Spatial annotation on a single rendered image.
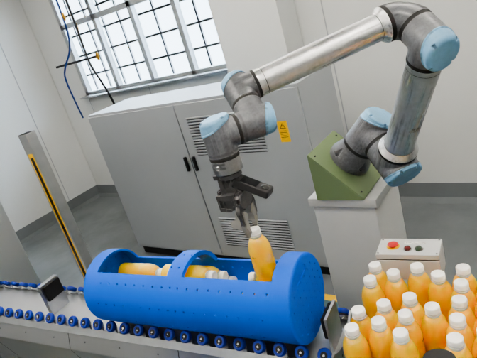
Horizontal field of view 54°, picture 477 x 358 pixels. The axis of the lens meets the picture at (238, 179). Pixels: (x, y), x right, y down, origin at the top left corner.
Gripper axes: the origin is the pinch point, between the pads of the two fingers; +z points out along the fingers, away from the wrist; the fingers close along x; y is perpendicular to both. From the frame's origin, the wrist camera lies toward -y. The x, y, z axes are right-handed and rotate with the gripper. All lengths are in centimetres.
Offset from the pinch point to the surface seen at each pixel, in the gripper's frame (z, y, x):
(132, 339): 41, 62, 10
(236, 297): 17.6, 6.5, 10.9
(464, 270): 24, -55, -16
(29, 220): 111, 477, -225
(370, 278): 23.6, -29.2, -10.1
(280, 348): 37.6, -2.4, 9.3
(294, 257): 11.2, -10.0, -2.3
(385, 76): 22, 19, -282
